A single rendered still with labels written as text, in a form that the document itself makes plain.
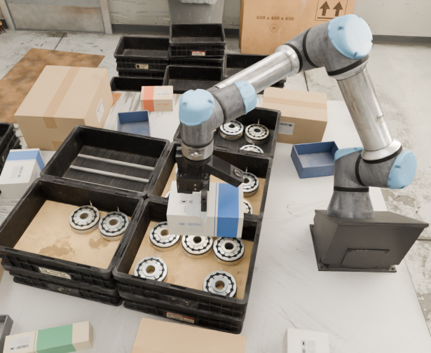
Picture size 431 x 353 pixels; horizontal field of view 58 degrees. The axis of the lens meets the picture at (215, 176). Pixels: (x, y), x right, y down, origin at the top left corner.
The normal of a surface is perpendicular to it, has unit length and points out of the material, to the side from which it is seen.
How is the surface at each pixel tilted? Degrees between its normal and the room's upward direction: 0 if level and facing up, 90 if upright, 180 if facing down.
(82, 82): 0
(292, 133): 90
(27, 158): 0
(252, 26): 75
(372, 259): 90
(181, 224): 90
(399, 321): 0
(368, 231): 90
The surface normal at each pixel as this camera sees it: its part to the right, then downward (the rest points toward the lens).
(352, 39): 0.45, -0.06
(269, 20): -0.02, 0.54
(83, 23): -0.04, 0.73
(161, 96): 0.03, -0.69
